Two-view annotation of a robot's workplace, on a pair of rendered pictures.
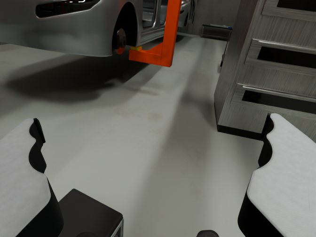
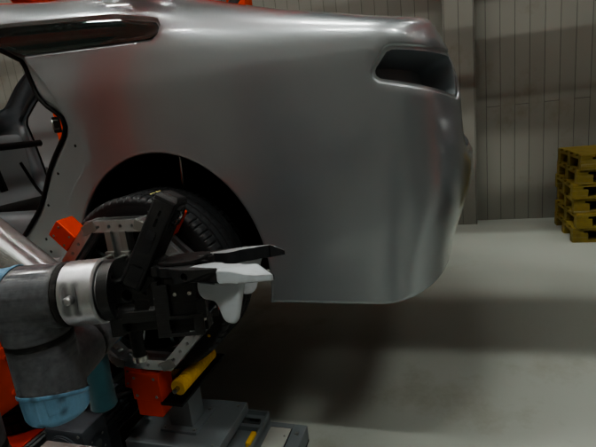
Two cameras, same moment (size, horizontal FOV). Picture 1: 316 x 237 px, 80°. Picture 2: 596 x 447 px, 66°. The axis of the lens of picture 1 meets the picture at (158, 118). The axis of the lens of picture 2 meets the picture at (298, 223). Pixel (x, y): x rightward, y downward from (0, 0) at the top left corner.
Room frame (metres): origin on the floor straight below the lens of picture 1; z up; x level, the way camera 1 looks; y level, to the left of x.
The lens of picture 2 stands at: (0.19, -0.48, 1.39)
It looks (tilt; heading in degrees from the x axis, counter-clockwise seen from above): 13 degrees down; 97
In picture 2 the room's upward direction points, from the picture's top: 6 degrees counter-clockwise
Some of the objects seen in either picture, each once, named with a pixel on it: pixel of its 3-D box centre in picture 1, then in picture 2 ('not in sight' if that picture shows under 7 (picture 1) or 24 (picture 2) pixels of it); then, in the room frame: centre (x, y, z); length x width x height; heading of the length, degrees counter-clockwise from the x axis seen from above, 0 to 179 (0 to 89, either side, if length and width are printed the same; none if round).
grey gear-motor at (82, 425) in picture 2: not in sight; (106, 430); (-0.85, 1.00, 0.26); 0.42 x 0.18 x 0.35; 79
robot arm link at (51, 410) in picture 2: not in sight; (57, 366); (-0.19, 0.00, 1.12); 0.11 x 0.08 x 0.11; 94
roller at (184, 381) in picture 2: not in sight; (195, 369); (-0.44, 1.00, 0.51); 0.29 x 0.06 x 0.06; 79
